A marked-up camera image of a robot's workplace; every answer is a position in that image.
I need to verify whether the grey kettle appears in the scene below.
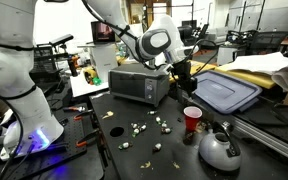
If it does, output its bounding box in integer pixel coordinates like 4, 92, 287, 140
199, 121, 242, 172

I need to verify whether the small monitor screen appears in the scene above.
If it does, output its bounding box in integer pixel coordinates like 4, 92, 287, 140
91, 21, 115, 44

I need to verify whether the orange handled clamp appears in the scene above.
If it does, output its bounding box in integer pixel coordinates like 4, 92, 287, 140
63, 106, 92, 121

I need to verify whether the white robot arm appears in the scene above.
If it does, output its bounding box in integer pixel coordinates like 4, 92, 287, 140
0, 0, 197, 161

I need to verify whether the white papers pile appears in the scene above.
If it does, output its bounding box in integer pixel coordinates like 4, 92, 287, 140
224, 52, 288, 91

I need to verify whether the wrapped candy right cluster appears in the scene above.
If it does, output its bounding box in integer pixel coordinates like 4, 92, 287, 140
155, 116, 161, 124

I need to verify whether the red plastic cup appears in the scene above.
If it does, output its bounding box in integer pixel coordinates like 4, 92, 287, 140
183, 106, 203, 131

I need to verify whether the orange clamp lower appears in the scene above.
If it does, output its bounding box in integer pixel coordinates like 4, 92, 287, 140
76, 129, 100, 147

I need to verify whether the black office chair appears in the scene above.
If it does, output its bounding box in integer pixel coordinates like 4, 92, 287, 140
178, 24, 208, 56

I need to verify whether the grey toaster oven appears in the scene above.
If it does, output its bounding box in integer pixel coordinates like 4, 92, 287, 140
108, 64, 169, 107

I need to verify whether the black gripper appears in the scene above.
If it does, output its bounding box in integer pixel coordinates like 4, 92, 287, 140
173, 61, 197, 97

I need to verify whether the black optical breadboard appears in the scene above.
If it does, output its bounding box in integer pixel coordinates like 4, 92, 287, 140
0, 117, 86, 180

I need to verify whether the blue plastic bin lid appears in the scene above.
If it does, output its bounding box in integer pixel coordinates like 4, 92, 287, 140
194, 70, 262, 114

